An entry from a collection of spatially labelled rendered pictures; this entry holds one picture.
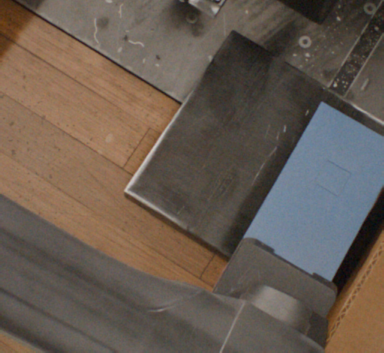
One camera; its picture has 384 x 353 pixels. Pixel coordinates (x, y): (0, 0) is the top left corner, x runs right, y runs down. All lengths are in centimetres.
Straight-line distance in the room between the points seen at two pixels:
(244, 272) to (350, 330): 20
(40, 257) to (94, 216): 40
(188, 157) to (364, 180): 14
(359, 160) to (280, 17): 16
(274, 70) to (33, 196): 22
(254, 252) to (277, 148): 20
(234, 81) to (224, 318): 40
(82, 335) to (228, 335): 7
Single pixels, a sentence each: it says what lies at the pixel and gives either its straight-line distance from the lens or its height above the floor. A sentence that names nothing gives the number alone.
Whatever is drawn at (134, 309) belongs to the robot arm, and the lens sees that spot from 41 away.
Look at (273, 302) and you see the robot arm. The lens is 46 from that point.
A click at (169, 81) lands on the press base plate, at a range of 82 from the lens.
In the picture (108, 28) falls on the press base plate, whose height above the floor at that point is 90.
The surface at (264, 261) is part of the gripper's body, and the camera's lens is 60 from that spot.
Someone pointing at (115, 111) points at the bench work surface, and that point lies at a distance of 81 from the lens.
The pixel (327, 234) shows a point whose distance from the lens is 73.
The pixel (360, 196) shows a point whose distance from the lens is 74.
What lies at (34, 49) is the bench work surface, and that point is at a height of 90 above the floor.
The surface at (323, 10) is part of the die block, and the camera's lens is 82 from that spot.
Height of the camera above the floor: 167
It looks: 75 degrees down
